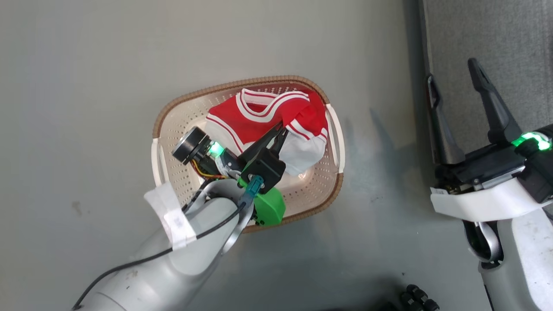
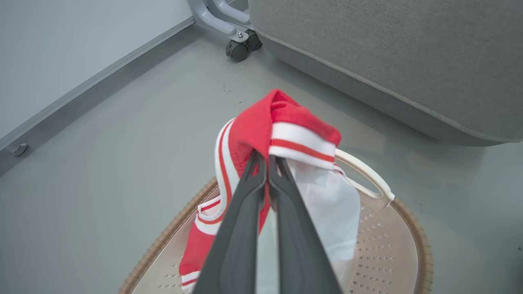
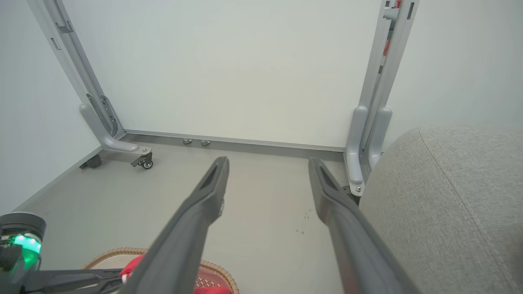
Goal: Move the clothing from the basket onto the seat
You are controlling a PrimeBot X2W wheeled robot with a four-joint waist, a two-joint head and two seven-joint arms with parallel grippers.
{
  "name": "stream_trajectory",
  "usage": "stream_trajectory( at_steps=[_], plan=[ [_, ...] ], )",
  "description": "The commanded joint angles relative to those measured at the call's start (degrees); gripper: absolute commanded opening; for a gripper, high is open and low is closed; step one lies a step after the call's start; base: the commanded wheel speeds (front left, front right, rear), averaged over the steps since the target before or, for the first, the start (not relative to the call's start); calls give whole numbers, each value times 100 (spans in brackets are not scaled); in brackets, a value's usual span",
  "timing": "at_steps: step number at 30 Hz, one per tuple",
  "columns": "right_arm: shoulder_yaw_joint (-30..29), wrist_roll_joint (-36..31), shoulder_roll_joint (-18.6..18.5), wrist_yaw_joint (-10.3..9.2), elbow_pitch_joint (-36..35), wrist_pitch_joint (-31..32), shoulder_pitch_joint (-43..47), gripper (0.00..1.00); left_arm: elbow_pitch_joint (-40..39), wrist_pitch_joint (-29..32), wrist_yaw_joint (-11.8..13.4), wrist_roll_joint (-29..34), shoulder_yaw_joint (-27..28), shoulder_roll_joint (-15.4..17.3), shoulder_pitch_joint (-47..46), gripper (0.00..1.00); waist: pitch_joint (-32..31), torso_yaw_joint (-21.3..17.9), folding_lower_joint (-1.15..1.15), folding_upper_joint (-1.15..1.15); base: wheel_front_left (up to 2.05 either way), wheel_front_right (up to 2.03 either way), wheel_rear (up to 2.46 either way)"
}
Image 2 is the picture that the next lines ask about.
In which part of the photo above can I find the beige perforated laundry basket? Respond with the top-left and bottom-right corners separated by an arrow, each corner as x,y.
118,148 -> 434,294

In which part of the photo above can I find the black caster wheel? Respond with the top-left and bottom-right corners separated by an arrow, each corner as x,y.
226,40 -> 250,63
245,30 -> 263,52

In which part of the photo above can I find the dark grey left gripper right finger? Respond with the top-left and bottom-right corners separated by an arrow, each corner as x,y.
268,155 -> 343,294

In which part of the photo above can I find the grey partition bottom rail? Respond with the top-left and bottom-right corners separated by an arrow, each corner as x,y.
0,16 -> 197,176

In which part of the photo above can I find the red white striped jersey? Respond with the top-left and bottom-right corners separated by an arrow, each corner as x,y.
179,89 -> 362,294

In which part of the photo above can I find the grey curved partition leg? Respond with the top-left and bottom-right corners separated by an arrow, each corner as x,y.
210,0 -> 256,30
188,0 -> 250,44

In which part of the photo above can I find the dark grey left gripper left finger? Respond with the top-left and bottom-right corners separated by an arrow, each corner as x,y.
192,149 -> 268,294

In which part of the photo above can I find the grey fabric sofa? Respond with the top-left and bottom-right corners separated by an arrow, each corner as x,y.
248,0 -> 523,147

